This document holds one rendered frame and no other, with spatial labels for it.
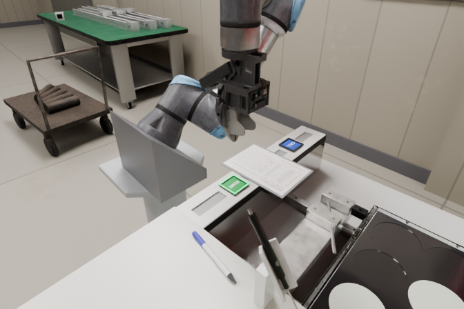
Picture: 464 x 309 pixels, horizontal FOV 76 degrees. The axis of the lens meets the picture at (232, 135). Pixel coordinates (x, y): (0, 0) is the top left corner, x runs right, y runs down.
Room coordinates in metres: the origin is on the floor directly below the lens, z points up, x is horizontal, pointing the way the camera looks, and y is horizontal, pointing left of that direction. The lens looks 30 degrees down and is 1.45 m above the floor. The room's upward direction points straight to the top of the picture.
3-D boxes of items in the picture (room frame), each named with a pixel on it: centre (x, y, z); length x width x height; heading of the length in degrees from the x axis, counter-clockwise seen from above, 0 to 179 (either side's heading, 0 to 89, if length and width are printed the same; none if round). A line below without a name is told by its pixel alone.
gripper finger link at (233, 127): (0.56, -0.01, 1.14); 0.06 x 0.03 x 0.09; 47
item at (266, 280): (0.27, -0.06, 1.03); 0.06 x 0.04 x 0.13; 47
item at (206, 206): (0.67, -0.09, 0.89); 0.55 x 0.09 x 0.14; 137
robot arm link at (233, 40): (0.57, -0.02, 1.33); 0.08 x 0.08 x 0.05
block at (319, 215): (0.54, -0.23, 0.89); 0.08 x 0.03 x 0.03; 47
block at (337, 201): (0.60, -0.28, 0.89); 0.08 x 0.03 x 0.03; 47
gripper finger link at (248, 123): (0.58, -0.03, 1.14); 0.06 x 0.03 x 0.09; 47
